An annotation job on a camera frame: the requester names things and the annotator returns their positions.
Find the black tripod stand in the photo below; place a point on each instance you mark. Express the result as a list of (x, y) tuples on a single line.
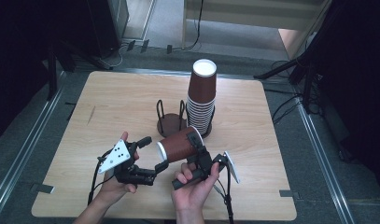
[(302, 67)]

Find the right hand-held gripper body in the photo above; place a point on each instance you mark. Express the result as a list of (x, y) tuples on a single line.
[(206, 161)]

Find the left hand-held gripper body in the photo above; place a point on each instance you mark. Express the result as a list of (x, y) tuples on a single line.
[(117, 155)]

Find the stack of brown paper cups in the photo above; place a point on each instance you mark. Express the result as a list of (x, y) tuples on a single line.
[(202, 93)]

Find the black cabinet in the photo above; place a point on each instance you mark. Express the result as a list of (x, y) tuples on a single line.
[(105, 25)]

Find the person's left hand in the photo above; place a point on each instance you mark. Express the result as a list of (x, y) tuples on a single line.
[(114, 186)]

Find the single brown paper cup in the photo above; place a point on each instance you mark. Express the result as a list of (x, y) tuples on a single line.
[(178, 146)]

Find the grey tape piece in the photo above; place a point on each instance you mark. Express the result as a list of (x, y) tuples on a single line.
[(42, 188), (289, 194)]

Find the person's right hand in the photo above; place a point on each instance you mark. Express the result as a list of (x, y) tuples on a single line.
[(194, 193)]

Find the black metal stand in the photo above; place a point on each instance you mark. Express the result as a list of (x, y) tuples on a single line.
[(52, 71)]

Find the metal floor rail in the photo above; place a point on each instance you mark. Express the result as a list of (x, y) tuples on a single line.
[(324, 158), (29, 137)]

